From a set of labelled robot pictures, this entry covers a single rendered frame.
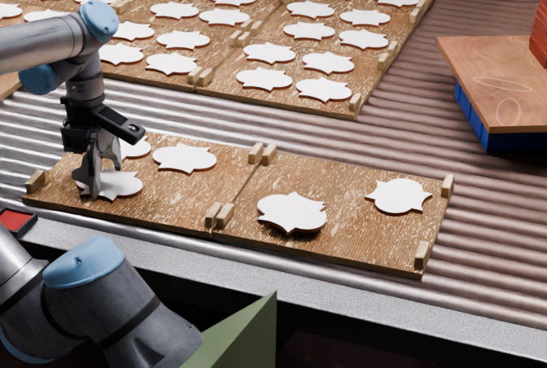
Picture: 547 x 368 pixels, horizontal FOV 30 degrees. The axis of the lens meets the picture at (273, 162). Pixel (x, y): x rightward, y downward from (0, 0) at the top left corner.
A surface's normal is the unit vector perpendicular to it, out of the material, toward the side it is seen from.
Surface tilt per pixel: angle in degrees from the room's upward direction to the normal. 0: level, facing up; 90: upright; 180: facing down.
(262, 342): 90
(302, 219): 0
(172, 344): 31
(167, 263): 0
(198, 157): 0
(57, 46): 90
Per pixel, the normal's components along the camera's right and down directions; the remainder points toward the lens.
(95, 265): 0.36, -0.25
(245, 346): 0.89, 0.23
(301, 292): 0.02, -0.87
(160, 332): 0.29, -0.54
